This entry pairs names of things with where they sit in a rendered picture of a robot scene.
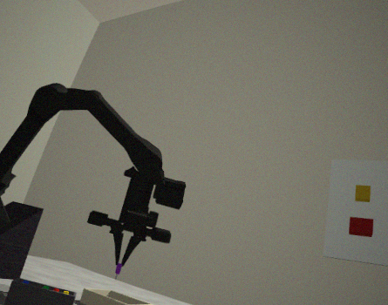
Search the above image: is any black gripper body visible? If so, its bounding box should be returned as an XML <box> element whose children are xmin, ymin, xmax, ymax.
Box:
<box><xmin>87</xmin><ymin>195</ymin><xmax>171</xmax><ymax>244</ymax></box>

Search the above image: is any beige shallow tray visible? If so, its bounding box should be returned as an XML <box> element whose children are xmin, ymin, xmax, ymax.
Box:
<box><xmin>79</xmin><ymin>288</ymin><xmax>153</xmax><ymax>305</ymax></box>

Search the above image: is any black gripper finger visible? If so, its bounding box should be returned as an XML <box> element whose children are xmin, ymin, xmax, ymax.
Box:
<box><xmin>109</xmin><ymin>230</ymin><xmax>124</xmax><ymax>265</ymax></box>
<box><xmin>121</xmin><ymin>236</ymin><xmax>146</xmax><ymax>267</ymax></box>

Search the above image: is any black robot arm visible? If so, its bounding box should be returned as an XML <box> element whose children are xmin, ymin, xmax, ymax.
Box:
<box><xmin>0</xmin><ymin>83</ymin><xmax>186</xmax><ymax>232</ymax></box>

